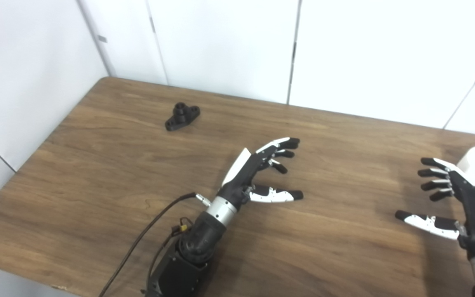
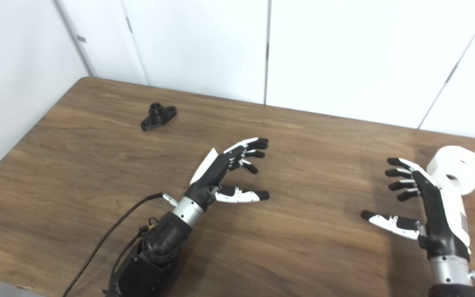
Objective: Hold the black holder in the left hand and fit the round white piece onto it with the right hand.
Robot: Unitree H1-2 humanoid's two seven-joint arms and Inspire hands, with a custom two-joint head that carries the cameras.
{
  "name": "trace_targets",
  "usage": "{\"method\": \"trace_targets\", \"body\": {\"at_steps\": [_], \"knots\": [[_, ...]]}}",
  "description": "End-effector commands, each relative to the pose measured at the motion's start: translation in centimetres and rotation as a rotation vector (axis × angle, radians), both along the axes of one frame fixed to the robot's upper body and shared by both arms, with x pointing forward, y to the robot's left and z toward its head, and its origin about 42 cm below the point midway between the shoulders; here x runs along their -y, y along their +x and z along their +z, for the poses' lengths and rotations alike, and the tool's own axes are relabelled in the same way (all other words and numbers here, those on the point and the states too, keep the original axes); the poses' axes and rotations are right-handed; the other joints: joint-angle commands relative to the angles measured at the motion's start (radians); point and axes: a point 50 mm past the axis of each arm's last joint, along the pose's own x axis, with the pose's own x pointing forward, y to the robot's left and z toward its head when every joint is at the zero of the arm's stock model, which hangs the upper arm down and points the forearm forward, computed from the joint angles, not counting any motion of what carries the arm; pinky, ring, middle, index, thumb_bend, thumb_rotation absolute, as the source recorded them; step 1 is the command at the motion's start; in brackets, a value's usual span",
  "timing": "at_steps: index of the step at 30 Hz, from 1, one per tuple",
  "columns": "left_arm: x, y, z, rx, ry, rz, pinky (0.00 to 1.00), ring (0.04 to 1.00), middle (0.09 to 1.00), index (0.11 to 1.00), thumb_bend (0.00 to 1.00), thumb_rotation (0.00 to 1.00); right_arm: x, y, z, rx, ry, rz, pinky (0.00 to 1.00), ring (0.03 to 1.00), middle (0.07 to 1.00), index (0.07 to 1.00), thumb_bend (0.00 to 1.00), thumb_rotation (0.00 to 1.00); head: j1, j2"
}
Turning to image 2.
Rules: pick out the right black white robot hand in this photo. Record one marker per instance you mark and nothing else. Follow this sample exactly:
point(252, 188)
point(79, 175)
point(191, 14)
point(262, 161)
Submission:
point(439, 214)

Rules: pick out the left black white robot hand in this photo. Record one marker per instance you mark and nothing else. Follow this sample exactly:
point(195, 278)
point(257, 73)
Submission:
point(215, 167)

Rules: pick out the round white plastic piece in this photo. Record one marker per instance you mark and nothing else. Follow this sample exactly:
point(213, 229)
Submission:
point(468, 165)

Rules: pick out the black flanged holder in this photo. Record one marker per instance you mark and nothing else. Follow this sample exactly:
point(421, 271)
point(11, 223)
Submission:
point(157, 117)

